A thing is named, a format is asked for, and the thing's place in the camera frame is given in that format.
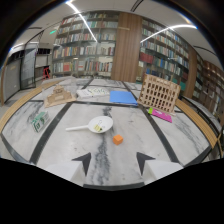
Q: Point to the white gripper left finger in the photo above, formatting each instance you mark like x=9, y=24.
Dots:
x=72, y=170

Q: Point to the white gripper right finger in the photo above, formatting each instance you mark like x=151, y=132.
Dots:
x=156, y=168

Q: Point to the yellow binder clip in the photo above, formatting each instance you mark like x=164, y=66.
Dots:
x=98, y=127

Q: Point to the orange cube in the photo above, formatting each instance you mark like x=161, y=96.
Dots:
x=117, y=139

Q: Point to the pink booklet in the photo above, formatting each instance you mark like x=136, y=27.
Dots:
x=161, y=115

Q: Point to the green and white packet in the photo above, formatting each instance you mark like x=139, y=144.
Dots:
x=40, y=121

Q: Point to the wooden building model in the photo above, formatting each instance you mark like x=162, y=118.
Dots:
x=59, y=95

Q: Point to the wooden lattice crate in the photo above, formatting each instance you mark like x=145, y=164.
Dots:
x=159, y=93

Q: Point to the blue folder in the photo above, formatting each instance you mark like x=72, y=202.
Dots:
x=122, y=97

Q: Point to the white printed booklet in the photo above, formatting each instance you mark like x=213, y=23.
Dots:
x=92, y=92

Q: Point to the red step stool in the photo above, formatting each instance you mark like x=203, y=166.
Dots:
x=46, y=72

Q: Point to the curved bookshelf with books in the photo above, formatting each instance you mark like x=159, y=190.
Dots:
x=163, y=53

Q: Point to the wooden bookshelf with books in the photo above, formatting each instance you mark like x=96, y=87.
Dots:
x=85, y=46

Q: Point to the brown wooden wall panel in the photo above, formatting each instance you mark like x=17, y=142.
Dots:
x=126, y=48

